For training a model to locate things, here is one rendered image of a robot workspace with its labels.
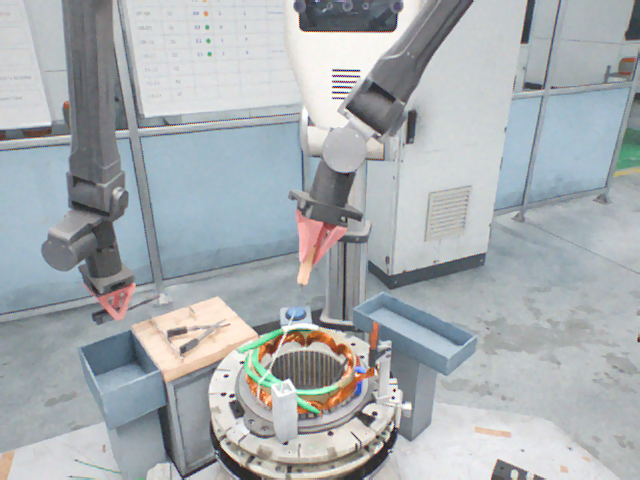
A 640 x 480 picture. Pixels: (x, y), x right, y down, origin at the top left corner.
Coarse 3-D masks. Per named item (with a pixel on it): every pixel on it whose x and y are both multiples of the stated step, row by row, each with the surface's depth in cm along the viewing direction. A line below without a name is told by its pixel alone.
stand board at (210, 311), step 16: (208, 304) 115; (224, 304) 115; (160, 320) 109; (176, 320) 109; (192, 320) 109; (208, 320) 109; (240, 320) 109; (144, 336) 104; (176, 336) 104; (192, 336) 104; (224, 336) 104; (240, 336) 104; (256, 336) 104; (160, 352) 99; (192, 352) 99; (208, 352) 99; (224, 352) 101; (176, 368) 95; (192, 368) 97
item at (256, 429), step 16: (240, 368) 90; (368, 384) 86; (240, 400) 82; (368, 400) 82; (256, 416) 79; (352, 416) 79; (256, 432) 76; (272, 432) 76; (304, 432) 77; (320, 432) 77
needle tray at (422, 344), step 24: (360, 312) 112; (384, 312) 119; (408, 312) 116; (384, 336) 109; (408, 336) 111; (432, 336) 111; (456, 336) 108; (408, 360) 108; (432, 360) 101; (456, 360) 100; (408, 384) 110; (432, 384) 114; (432, 408) 118; (408, 432) 115
